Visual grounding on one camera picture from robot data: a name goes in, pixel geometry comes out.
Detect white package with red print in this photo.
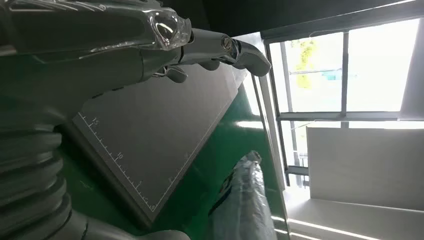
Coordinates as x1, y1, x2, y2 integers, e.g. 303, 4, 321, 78
207, 150, 280, 240

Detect black weighing device with column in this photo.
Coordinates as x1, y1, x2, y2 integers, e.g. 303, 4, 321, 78
64, 62, 248, 229

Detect green conveyor belt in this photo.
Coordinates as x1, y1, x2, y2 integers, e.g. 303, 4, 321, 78
155, 75, 292, 240

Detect dark window frame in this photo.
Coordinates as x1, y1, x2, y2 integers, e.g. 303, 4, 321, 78
259, 0, 424, 188

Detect white wall panel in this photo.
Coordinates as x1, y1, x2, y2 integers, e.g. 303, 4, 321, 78
306, 127, 424, 212

